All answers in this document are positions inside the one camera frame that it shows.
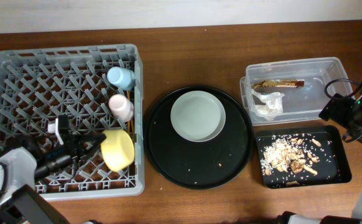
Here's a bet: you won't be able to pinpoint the yellow bowl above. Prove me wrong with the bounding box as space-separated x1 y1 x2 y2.
101 129 135 172

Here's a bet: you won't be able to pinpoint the pink plastic cup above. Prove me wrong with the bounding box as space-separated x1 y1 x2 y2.
108 94 134 122

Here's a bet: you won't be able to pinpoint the gold snack wrapper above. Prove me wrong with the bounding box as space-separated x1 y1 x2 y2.
253 80 305 89

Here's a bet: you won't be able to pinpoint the food scraps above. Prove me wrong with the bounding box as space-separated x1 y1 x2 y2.
258 133 339 189

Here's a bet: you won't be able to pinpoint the blue plastic cup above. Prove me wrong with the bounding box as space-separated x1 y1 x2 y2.
107 67 135 90

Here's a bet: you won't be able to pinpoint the white tissue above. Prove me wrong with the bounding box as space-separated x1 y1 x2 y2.
251 90 285 121

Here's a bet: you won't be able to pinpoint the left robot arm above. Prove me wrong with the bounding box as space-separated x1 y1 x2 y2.
0 134 106 223

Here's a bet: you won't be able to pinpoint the grey dishwasher rack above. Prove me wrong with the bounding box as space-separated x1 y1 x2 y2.
0 44 145 200

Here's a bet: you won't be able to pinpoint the clear plastic bin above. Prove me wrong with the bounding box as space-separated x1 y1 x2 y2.
239 57 348 126

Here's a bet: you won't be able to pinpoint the round black tray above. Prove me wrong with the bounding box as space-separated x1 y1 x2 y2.
144 85 254 190

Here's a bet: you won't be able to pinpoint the grey round plate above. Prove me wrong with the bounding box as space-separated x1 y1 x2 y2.
170 90 226 142

